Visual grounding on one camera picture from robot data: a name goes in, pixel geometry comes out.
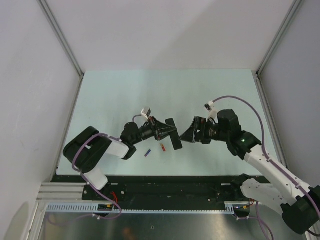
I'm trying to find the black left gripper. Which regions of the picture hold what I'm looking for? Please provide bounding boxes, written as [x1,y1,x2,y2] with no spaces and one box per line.
[131,116,177,145]

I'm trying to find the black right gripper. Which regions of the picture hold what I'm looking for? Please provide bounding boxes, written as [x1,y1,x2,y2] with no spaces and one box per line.
[179,116,230,145]

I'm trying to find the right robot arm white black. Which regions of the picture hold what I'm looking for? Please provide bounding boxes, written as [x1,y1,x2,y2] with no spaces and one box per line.
[180,109,320,235]

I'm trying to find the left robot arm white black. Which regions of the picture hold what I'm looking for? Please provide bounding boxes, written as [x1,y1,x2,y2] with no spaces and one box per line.
[62,116,183,200]

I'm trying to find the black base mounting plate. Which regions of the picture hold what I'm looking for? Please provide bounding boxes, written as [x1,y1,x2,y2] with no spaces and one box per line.
[51,174,251,204]

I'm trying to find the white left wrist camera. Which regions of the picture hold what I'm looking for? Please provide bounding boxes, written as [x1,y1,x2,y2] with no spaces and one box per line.
[140,107,151,119]

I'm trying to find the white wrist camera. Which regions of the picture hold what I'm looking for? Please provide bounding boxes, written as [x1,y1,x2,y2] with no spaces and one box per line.
[204,101,218,121]
[140,107,151,119]

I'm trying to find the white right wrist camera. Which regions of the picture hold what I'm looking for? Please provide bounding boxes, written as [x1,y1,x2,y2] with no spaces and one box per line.
[204,101,218,121]

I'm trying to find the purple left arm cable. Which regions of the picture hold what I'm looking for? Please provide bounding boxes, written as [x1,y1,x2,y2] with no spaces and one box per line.
[47,114,143,226]

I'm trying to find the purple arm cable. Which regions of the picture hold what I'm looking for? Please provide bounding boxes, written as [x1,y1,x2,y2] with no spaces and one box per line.
[211,95,320,240]
[47,114,143,226]

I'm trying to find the white slotted cable duct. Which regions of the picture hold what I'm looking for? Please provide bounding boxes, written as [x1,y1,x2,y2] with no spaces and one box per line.
[46,202,234,215]

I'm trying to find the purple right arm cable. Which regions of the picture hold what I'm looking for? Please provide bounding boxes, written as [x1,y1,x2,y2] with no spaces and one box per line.
[211,95,320,240]

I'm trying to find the aluminium front rail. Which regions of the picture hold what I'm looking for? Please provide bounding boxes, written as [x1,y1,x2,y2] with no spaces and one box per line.
[36,182,85,203]

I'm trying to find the left aluminium frame post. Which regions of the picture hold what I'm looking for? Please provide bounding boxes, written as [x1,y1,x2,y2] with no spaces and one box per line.
[36,0,85,80]

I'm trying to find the aluminium frame post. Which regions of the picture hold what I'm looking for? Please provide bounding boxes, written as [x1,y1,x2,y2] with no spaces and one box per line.
[36,0,85,80]
[255,0,305,76]

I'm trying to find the right aluminium frame post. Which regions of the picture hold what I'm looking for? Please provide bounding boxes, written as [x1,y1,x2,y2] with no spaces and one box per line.
[255,0,305,76]

